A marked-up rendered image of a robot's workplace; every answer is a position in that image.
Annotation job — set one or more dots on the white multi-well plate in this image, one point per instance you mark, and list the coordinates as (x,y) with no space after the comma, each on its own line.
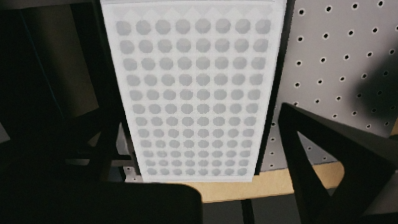
(210,117)

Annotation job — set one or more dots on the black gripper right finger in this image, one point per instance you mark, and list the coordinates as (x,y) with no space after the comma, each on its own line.
(369,187)

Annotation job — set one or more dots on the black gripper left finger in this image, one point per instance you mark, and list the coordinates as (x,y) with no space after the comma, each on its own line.
(35,155)

